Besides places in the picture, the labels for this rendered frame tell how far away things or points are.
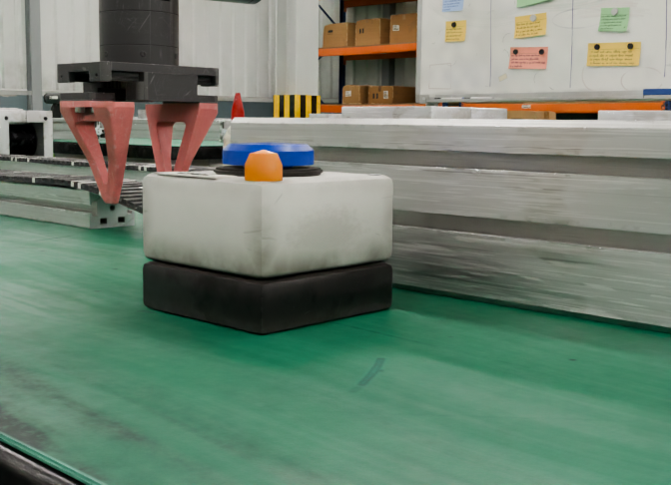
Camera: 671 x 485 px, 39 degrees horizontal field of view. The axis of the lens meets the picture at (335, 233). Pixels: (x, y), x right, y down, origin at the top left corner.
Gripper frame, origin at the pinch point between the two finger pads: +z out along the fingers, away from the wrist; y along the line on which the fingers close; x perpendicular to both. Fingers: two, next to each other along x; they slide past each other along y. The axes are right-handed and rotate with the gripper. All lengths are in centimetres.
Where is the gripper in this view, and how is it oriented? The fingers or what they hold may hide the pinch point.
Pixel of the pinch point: (141, 191)
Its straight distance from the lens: 72.0
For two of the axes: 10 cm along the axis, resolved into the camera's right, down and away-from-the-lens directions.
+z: -0.1, 9.9, 1.2
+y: 6.9, -0.8, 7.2
